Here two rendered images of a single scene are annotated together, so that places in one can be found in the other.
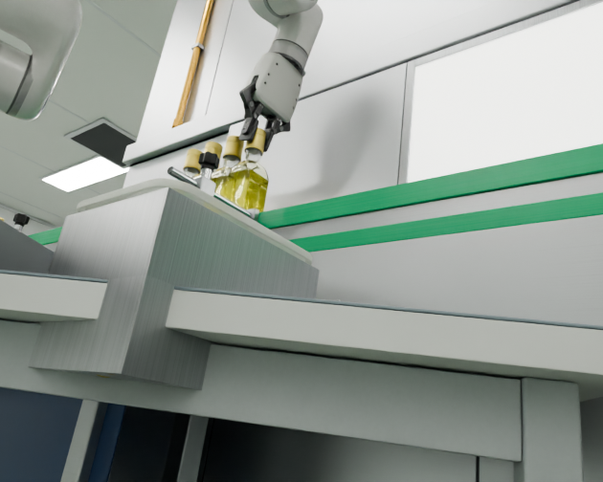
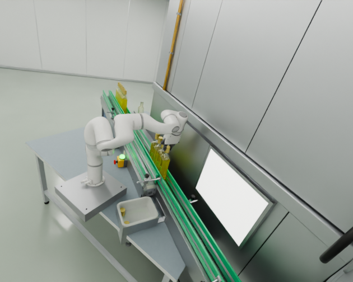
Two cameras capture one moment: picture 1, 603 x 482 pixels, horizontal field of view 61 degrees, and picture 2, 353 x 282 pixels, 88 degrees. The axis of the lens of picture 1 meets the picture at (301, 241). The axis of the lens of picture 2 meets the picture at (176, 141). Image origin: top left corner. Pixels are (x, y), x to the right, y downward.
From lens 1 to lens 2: 1.18 m
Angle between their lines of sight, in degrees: 52
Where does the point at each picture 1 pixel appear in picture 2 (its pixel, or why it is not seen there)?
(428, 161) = (203, 179)
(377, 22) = (213, 110)
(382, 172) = (195, 171)
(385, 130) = (199, 160)
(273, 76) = (169, 139)
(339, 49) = (202, 108)
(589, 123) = (229, 211)
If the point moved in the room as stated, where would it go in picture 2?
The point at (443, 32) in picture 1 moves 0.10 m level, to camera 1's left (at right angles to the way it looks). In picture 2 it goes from (221, 144) to (203, 137)
